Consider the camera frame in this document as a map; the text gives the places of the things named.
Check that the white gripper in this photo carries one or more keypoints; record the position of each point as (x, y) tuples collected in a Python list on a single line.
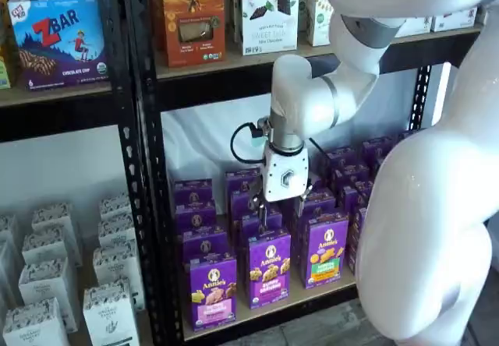
[(286, 174)]

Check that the purple Annie's box pink label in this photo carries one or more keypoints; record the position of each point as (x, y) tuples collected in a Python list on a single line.
[(202, 244), (214, 311), (193, 192), (195, 217)]

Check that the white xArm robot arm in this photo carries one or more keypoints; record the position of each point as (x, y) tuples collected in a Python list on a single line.
[(429, 205)]

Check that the purple Annie's box green label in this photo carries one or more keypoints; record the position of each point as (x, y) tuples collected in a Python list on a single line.
[(327, 268), (321, 203)]

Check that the purple Annie's box brown label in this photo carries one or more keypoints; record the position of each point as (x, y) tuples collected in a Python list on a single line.
[(376, 147)]

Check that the white patterned pantry box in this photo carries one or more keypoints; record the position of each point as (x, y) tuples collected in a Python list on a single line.
[(35, 330), (52, 217), (115, 205), (111, 322), (8, 229), (117, 264), (44, 283), (115, 231), (47, 248)]

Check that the white Sweet Thins box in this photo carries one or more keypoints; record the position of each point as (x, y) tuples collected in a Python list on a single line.
[(269, 30)]

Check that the orange baking mix box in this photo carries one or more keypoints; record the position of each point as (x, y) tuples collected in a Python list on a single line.
[(195, 11)]

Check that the blue-topped crackers box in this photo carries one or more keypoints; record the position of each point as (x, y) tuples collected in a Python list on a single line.
[(456, 20)]

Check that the blue Z Bar box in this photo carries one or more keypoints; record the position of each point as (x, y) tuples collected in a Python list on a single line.
[(58, 50)]

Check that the green snack box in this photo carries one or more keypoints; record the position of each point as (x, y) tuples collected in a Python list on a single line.
[(4, 73)]

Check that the white backdrop sheet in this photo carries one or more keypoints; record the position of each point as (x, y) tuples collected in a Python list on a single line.
[(195, 147)]

